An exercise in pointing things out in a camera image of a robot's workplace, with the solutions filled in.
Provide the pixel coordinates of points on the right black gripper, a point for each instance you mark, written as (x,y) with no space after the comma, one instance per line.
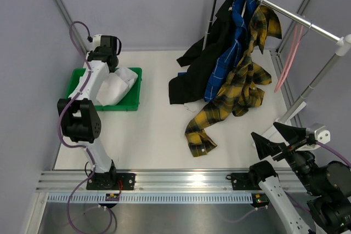
(265,147)

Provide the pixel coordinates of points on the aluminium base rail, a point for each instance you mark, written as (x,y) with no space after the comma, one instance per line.
(148,180)

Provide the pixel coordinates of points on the pink hanger with metal hook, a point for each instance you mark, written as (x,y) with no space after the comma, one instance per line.
(297,36)

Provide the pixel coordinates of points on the blue plaid shirt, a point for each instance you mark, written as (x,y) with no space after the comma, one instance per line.
(241,14)

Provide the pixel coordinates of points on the black shirt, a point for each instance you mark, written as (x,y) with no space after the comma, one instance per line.
(190,86)

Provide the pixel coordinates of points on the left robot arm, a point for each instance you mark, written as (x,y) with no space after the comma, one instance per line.
(79,122)

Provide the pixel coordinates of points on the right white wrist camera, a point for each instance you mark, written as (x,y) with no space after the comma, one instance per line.
(315,133)

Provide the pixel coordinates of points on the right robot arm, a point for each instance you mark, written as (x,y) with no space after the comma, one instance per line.
(329,185)

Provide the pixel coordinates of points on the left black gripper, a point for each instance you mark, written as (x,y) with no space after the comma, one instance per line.
(95,51)

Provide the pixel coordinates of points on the yellow plaid shirt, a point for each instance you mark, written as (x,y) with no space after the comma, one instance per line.
(239,91)

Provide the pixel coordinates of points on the white slotted cable duct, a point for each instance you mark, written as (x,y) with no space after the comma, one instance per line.
(153,198)

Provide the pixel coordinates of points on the green plastic tray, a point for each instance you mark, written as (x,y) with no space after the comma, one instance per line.
(130,102)

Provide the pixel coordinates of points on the white shirt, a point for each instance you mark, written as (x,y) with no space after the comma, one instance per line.
(116,86)

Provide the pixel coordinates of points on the metal clothes rack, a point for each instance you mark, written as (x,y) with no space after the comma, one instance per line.
(342,43)

